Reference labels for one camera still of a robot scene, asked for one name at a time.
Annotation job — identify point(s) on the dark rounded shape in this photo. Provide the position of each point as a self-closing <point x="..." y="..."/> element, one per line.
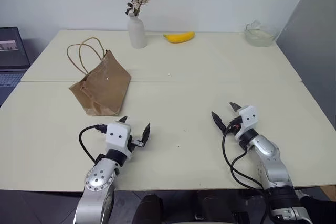
<point x="148" y="209"/>

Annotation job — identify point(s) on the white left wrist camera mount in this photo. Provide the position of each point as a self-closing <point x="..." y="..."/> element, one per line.
<point x="118" y="136"/>

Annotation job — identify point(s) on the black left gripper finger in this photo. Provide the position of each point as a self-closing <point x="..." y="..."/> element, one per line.
<point x="145" y="132"/>
<point x="124" y="119"/>

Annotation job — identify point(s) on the yellow banana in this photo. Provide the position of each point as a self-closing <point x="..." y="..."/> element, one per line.
<point x="179" y="37"/>

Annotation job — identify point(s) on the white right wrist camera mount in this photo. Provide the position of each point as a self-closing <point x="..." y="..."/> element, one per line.
<point x="248" y="119"/>

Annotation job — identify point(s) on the white ceramic vase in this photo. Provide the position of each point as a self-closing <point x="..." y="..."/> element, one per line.
<point x="137" y="33"/>

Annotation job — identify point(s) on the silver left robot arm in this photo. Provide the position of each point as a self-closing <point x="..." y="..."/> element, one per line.
<point x="95" y="182"/>

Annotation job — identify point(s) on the clear glass bowl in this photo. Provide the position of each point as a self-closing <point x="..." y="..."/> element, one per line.
<point x="260" y="37"/>

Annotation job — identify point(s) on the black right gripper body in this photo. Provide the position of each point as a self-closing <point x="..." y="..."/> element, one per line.
<point x="232" y="125"/>

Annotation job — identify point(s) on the grey partition panel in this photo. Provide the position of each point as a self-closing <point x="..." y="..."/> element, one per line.
<point x="312" y="37"/>

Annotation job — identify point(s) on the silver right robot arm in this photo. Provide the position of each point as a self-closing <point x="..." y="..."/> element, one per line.
<point x="270" y="161"/>

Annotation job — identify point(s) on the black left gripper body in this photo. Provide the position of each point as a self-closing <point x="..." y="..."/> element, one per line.
<point x="132" y="144"/>

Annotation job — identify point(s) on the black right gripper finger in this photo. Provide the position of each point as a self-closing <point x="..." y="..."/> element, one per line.
<point x="217" y="120"/>
<point x="235" y="107"/>

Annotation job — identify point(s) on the brown paper bag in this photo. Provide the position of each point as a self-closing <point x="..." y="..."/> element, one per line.
<point x="105" y="87"/>

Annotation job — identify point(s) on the dark grey laptop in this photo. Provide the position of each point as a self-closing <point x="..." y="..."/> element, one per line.
<point x="11" y="48"/>

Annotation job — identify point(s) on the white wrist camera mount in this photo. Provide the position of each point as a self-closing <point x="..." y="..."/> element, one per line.
<point x="118" y="136"/>
<point x="248" y="119"/>

